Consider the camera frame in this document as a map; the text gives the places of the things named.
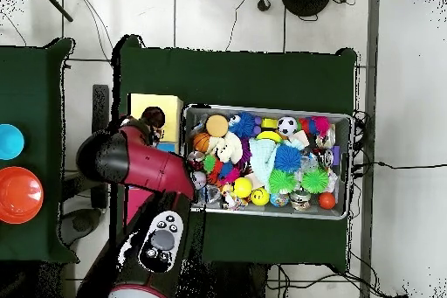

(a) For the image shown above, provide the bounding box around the orange bowl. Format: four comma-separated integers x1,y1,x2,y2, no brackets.
0,166,45,225

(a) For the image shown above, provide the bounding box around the toy baseball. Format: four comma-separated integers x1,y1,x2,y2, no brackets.
190,170,208,191

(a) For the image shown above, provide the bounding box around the toy soccer ball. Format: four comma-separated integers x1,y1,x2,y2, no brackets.
277,116,299,137

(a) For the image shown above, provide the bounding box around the dark green table cloth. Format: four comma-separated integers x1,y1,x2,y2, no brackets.
0,37,79,264
110,34,358,271

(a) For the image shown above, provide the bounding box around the black floor stand foot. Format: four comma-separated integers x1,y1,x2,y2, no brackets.
62,84,110,210

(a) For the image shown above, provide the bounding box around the orange foam disc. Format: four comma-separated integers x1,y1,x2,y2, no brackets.
204,114,230,138

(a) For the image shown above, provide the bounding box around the blue spiky ball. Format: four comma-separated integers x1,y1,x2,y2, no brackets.
273,143,303,174

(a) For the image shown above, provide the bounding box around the wire mesh bin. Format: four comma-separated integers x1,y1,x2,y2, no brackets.
176,103,354,221

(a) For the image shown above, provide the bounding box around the wooden box with three holes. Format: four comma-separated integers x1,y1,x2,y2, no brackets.
123,93,185,236

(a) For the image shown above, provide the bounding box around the blue bowl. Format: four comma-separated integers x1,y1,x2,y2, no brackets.
0,123,25,162

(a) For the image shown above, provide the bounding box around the yellow smiley ball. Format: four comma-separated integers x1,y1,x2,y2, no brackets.
251,187,272,208

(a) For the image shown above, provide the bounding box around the mint green cloth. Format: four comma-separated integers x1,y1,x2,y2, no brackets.
248,137,280,187

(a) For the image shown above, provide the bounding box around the black tripod leg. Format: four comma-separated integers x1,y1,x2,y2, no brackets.
36,0,74,23

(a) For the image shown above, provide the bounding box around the cream waffle cloth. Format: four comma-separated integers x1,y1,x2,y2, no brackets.
207,132,244,165

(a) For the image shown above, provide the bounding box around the toy basketball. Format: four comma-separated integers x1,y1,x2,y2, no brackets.
192,132,211,154

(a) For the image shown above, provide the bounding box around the grey round floor base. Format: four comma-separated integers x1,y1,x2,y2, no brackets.
57,207,106,247

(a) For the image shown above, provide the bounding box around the black round stand base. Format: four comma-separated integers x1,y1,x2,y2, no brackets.
279,0,333,18

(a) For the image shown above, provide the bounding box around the small orange ball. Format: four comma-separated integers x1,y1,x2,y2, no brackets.
317,191,337,211

